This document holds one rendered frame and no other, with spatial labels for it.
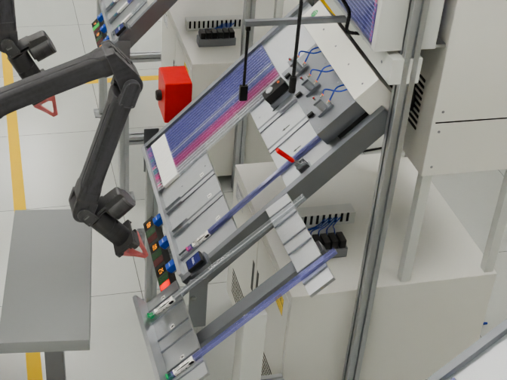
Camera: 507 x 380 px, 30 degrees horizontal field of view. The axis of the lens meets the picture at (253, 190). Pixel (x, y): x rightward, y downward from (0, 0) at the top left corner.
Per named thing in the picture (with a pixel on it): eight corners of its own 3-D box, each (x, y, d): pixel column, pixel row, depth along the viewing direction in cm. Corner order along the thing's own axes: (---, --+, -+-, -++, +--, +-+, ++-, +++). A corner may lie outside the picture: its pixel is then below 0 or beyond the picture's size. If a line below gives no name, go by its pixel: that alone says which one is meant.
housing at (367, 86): (385, 131, 246) (354, 99, 238) (327, 47, 285) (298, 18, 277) (408, 111, 244) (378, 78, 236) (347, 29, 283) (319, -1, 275)
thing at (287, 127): (299, 199, 252) (287, 189, 249) (240, 82, 304) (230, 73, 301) (394, 118, 244) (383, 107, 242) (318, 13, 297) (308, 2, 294)
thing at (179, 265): (195, 288, 261) (177, 275, 256) (155, 159, 313) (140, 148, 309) (198, 285, 260) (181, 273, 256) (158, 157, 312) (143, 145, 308)
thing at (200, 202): (192, 280, 259) (184, 275, 257) (153, 152, 311) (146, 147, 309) (243, 237, 255) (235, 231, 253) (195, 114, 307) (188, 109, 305)
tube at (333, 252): (170, 381, 225) (166, 378, 224) (168, 377, 226) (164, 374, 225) (337, 253, 217) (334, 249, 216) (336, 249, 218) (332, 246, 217)
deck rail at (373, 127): (197, 292, 259) (182, 282, 255) (195, 288, 261) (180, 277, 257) (397, 122, 243) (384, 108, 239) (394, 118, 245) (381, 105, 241)
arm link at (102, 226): (83, 215, 250) (85, 227, 246) (102, 198, 249) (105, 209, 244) (101, 228, 254) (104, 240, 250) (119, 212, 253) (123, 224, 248)
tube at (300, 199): (151, 320, 242) (149, 317, 242) (150, 316, 243) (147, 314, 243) (306, 199, 234) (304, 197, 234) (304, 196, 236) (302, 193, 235)
